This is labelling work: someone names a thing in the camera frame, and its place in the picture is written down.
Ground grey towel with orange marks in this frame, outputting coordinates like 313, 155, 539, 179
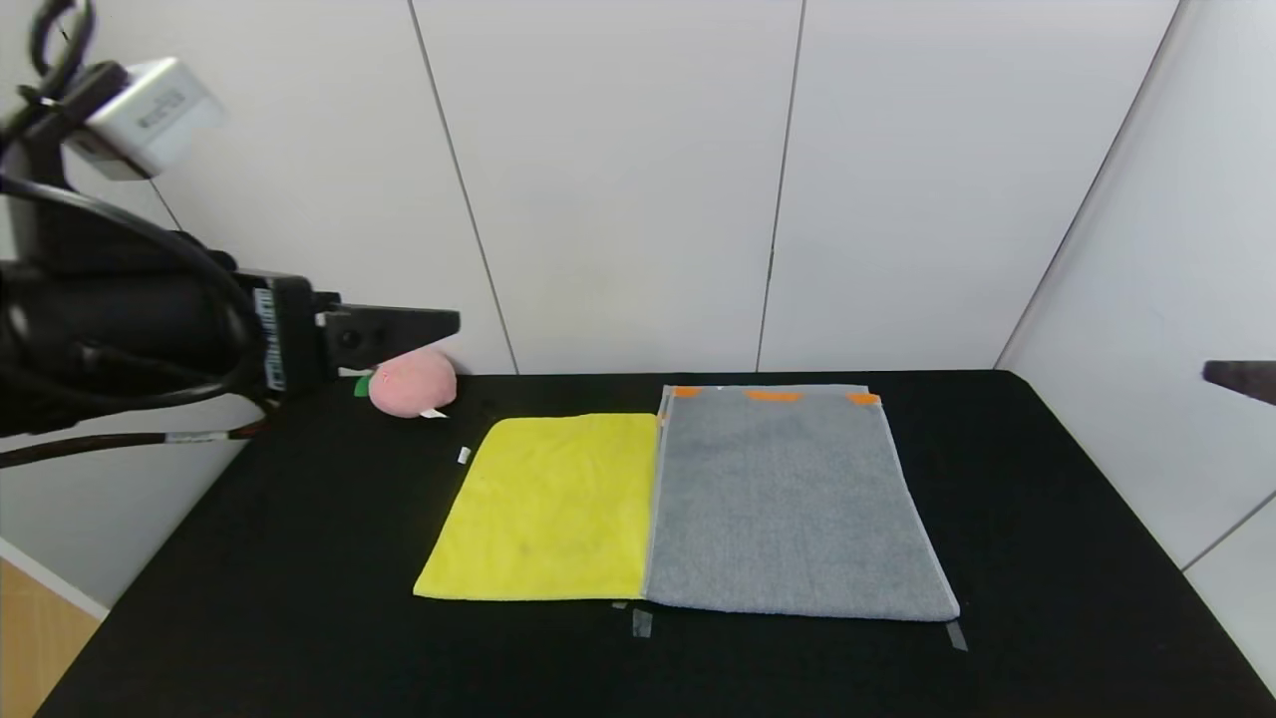
642, 384, 962, 622

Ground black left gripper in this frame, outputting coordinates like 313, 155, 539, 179
140, 267, 462, 402

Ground pink plush peach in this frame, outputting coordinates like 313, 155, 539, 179
354, 347, 459, 420

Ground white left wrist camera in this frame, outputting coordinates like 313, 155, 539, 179
65, 57, 225, 182

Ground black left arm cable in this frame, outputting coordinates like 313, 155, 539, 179
0, 175, 270, 412

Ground yellow towel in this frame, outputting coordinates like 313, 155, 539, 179
413, 413, 661, 602

